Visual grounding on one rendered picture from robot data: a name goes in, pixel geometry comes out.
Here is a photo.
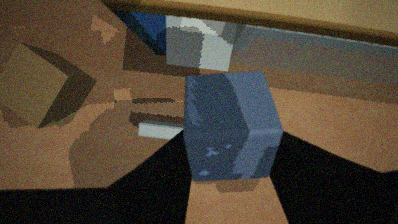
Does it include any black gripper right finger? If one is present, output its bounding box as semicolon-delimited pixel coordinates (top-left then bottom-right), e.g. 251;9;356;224
269;131;398;224

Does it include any blue cube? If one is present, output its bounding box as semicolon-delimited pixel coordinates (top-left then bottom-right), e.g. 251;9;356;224
183;70;283;181

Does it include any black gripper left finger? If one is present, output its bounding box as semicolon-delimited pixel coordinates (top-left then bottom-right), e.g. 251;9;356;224
0;130;192;224

